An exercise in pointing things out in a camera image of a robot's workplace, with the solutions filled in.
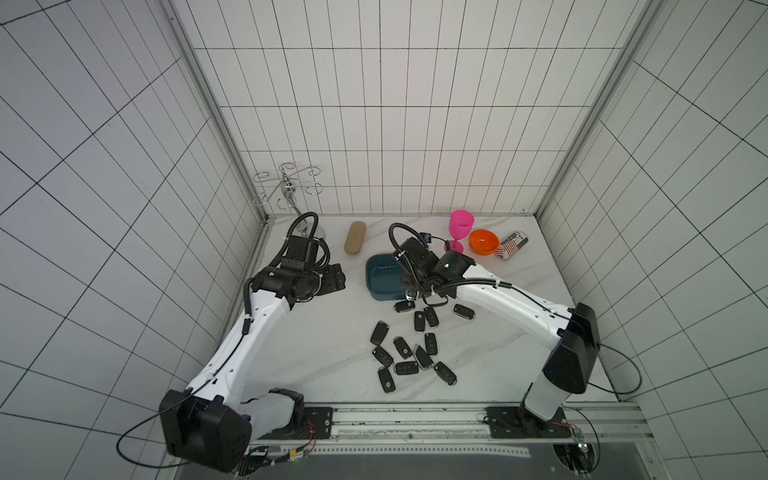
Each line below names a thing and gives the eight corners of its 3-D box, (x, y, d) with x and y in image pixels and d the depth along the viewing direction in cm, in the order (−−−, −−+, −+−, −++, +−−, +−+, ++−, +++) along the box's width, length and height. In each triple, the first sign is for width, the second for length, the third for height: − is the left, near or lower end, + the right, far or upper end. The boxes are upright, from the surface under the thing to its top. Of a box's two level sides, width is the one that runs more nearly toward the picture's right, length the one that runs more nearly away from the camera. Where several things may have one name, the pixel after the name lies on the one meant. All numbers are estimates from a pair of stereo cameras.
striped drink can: (504, 264, 107) (507, 258, 104) (491, 254, 110) (494, 248, 107) (527, 243, 113) (531, 237, 110) (514, 234, 116) (518, 228, 113)
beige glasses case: (343, 253, 109) (342, 250, 108) (351, 223, 119) (351, 220, 118) (359, 255, 109) (359, 252, 107) (367, 225, 119) (367, 222, 117)
